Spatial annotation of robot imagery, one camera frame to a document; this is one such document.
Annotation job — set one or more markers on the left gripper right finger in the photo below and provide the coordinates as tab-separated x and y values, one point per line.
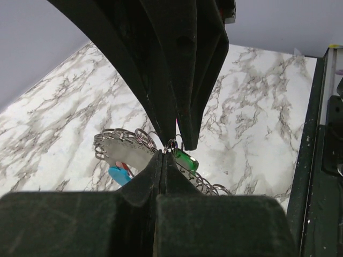
192	224

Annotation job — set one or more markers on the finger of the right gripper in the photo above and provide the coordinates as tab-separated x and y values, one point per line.
123	33

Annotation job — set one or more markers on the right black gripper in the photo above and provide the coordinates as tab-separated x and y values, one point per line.
194	44

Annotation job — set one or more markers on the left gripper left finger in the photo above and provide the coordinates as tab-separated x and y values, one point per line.
108	223

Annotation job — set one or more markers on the green key tag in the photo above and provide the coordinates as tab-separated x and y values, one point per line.
185	161

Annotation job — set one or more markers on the blue silicone band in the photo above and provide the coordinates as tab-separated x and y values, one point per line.
119	175

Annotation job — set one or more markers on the black mounting base plate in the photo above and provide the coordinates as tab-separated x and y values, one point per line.
315	206

